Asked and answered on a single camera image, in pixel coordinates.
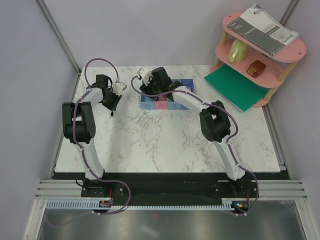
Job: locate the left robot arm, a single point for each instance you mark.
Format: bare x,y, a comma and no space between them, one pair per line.
79,127

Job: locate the teal blue drawer box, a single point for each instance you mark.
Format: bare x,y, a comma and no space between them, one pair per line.
172,105

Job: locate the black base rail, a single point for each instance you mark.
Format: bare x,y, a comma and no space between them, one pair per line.
179,189

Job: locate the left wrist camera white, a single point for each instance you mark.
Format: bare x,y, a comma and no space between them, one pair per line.
118,87

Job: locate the red brown cube box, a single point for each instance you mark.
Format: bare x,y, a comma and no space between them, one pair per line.
256,68

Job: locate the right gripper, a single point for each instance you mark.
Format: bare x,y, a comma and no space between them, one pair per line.
146,89

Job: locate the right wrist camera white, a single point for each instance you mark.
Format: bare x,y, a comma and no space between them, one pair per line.
144,74

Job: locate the light blue drawer box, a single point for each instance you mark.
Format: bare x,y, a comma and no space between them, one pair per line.
146,103

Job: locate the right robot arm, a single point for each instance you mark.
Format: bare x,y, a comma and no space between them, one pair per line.
214,121

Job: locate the purple drawer box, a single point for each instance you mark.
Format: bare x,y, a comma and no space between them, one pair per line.
189,84

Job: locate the grey setup guide booklet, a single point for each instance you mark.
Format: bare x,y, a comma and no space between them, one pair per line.
257,26

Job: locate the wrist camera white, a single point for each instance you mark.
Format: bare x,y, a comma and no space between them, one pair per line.
118,87
144,74

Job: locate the pink three-tier shelf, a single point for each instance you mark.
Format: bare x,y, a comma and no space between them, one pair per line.
277,68

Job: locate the green folder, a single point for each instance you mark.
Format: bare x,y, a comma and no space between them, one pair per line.
239,90

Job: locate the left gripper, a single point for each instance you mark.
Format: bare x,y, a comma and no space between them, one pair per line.
112,106

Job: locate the pink drawer box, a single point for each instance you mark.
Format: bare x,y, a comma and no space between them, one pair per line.
161,103

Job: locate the white cable duct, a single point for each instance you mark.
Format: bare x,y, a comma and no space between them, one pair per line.
103,205

